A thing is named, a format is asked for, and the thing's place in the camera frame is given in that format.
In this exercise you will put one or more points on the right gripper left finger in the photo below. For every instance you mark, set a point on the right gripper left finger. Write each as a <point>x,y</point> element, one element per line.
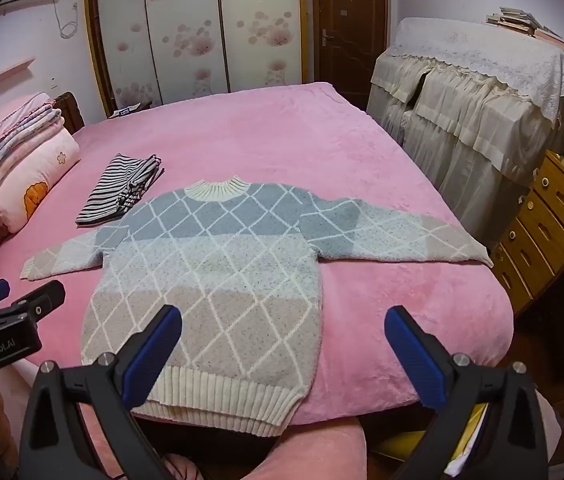
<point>55,441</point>

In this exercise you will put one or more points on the dark brown wooden door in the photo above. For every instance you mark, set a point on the dark brown wooden door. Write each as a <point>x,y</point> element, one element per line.
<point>348,36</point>

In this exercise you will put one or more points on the stack of books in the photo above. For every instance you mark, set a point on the stack of books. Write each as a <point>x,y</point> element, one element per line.
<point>525,23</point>

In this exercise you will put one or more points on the white lace cover cloth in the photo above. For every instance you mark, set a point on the white lace cover cloth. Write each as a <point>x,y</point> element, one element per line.
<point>528,65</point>

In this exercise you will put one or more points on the pink wall shelf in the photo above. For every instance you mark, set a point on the pink wall shelf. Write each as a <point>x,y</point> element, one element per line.
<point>15,69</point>

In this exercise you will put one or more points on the wooden drawer desk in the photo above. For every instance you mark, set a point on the wooden drawer desk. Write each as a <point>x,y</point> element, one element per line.
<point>529,256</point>

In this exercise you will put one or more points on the blue beige diamond sweater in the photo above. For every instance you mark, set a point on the blue beige diamond sweater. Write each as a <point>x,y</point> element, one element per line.
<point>241,262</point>

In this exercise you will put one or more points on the dark wooden headboard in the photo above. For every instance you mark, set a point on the dark wooden headboard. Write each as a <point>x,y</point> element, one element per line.
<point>67,104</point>

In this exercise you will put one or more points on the floral sliding door wardrobe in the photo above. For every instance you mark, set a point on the floral sliding door wardrobe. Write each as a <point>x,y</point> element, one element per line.
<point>164,51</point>

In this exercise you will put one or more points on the pink fleece bed blanket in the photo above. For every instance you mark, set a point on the pink fleece bed blanket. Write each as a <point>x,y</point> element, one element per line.
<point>310,137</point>

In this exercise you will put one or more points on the folded pink cartoon quilt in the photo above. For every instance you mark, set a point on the folded pink cartoon quilt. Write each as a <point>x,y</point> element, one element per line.
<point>24,187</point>

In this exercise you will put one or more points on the folded black white striped garment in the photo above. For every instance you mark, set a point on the folded black white striped garment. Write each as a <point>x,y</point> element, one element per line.
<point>123,183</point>

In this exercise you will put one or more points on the folded pastel striped blanket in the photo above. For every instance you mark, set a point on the folded pastel striped blanket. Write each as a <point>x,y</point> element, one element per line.
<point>25,123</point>

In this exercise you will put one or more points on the cream cloth covered piano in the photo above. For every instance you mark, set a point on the cream cloth covered piano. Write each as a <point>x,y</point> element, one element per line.
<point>475,139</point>

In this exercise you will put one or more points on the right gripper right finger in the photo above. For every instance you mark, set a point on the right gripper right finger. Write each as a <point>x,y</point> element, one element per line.
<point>510,443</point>

